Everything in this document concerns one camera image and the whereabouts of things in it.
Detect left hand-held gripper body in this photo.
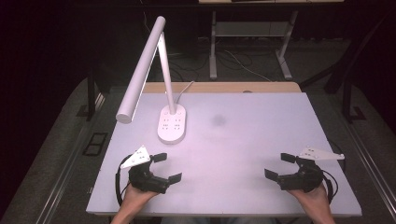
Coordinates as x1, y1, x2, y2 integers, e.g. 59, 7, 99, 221
120, 145, 171, 194

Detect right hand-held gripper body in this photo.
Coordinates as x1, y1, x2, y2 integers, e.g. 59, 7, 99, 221
277, 147, 346, 193

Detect person's left hand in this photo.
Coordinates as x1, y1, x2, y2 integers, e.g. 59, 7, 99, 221
121, 183, 160, 210

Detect person's right hand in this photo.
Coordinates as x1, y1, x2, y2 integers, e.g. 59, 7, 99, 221
288, 183, 330, 215

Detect white desk lamp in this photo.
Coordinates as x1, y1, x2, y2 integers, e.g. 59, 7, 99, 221
115, 16, 188, 146

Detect black upright stand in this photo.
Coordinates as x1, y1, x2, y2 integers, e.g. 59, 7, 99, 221
341, 69, 368, 124
76, 66, 106, 123

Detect black slanted stand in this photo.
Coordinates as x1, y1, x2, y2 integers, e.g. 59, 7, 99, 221
299, 12, 391, 95

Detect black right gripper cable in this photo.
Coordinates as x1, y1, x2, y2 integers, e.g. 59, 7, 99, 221
320, 139, 347, 204

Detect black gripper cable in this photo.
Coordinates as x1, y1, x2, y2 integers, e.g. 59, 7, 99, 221
115, 154, 134, 207
320, 139, 347, 204

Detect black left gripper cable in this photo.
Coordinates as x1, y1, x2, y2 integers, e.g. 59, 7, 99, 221
115, 154, 134, 207

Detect black floor frame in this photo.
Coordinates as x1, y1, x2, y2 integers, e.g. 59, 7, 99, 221
81, 132, 109, 158

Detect metal floor rail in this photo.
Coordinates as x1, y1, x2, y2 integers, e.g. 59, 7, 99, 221
340, 122, 396, 216
35, 122, 92, 224

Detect white lamp cable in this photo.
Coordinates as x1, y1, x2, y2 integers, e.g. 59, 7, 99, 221
175, 80, 195, 105

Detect black floor cables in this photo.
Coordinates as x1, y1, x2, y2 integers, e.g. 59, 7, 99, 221
166, 50, 250, 82

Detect white floor cable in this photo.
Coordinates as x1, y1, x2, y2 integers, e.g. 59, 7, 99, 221
223, 49, 273, 83

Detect grey metal table frame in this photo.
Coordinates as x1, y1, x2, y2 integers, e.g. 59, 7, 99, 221
208, 8, 301, 82

